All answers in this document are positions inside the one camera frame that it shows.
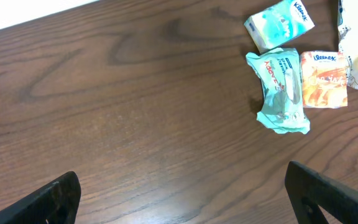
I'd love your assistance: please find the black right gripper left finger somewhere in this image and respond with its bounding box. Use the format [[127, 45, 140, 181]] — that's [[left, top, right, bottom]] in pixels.
[[0, 171, 81, 224]]

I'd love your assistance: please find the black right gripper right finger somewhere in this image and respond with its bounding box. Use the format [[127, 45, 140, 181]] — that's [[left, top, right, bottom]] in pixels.
[[285, 161, 358, 223]]

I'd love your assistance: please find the teal wrapper packet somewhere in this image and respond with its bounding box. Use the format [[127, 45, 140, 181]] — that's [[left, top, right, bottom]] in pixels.
[[246, 48, 310, 134]]

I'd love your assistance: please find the orange snack packet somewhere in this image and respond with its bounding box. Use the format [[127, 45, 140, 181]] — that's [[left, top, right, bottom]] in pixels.
[[300, 51, 348, 108]]

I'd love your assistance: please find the green tissue pack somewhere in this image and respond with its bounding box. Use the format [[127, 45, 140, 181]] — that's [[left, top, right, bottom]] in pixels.
[[244, 0, 314, 54]]

